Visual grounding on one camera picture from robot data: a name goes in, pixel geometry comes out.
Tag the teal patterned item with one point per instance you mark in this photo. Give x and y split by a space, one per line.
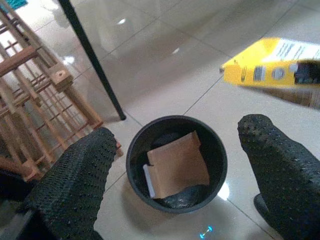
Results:
12 3

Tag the white paper piece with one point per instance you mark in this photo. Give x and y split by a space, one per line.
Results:
148 180

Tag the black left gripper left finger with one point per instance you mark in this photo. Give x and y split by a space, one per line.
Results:
72 187

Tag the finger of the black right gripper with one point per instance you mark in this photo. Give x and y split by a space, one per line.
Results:
308 72

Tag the black fabric bag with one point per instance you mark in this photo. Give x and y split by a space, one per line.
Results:
10 186

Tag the wooden lattice rack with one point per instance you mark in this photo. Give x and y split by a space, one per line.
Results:
37 100

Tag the yellow cardboard box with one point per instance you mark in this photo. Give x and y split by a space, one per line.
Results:
250 67

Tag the black round rubbish bin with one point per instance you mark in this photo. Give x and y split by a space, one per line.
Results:
215 155

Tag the black metal pole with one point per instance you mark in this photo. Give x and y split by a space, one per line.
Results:
95 60

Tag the brown cardboard piece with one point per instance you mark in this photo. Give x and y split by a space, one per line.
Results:
177 167

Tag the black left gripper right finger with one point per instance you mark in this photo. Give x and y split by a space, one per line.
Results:
287 180

